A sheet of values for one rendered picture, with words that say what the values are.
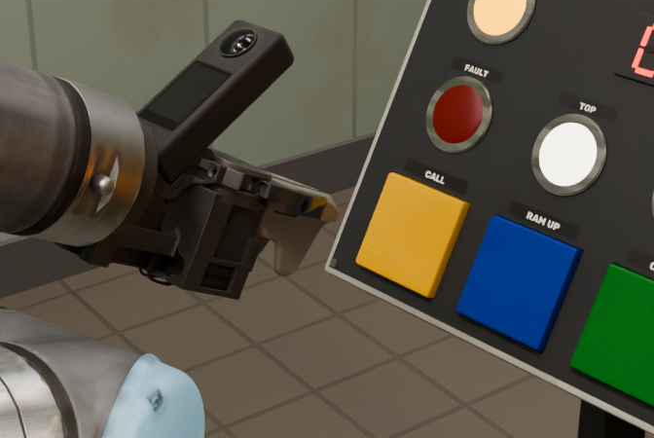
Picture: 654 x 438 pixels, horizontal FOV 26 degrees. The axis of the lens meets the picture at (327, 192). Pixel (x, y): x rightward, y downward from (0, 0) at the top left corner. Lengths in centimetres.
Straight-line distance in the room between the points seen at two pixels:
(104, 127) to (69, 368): 19
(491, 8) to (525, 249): 19
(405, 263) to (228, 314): 189
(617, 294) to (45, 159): 40
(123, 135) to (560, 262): 34
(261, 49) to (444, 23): 25
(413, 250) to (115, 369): 44
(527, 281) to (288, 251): 17
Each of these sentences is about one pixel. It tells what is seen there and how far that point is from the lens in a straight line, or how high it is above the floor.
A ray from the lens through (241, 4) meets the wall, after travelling 311.
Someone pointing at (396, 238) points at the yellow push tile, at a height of 100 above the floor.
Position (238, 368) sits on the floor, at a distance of 275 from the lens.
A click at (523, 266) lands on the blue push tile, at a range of 99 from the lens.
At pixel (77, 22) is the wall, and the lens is 292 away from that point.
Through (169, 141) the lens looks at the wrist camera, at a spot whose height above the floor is 116.
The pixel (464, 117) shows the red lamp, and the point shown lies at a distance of 104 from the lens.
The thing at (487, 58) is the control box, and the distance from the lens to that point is 105.
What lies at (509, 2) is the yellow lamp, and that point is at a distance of 105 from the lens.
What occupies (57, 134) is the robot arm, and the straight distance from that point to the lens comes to 75.
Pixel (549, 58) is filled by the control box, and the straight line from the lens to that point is 102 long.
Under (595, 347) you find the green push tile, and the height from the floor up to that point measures 99.
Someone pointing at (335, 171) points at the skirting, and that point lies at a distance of 339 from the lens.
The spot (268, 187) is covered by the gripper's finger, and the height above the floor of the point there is 112.
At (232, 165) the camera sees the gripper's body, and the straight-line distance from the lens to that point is 85.
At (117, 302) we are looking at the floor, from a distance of 299.
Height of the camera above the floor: 150
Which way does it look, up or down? 26 degrees down
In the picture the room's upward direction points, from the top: straight up
